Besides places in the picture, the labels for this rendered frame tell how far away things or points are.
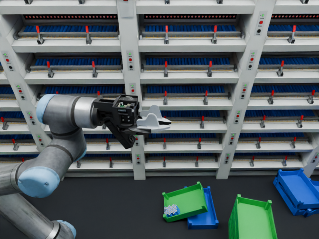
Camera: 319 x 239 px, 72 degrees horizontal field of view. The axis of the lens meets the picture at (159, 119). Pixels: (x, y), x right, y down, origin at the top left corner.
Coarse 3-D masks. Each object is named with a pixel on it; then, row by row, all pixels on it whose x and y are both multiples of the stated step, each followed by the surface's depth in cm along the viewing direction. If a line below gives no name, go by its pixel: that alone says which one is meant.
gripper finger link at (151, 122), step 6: (150, 114) 58; (138, 120) 59; (144, 120) 59; (150, 120) 59; (156, 120) 58; (138, 126) 60; (144, 126) 60; (150, 126) 60; (156, 126) 59; (162, 126) 60; (168, 126) 60
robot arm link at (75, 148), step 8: (80, 128) 69; (56, 136) 65; (64, 136) 65; (72, 136) 66; (80, 136) 69; (48, 144) 65; (56, 144) 64; (64, 144) 65; (72, 144) 66; (80, 144) 70; (72, 152) 66; (80, 152) 71
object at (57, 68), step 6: (30, 66) 136; (36, 66) 136; (42, 66) 136; (54, 66) 136; (60, 66) 136; (66, 66) 136; (72, 66) 136; (78, 66) 136; (84, 66) 136; (90, 66) 136; (96, 66) 136; (102, 66) 136; (108, 66) 136; (114, 66) 136; (120, 66) 136
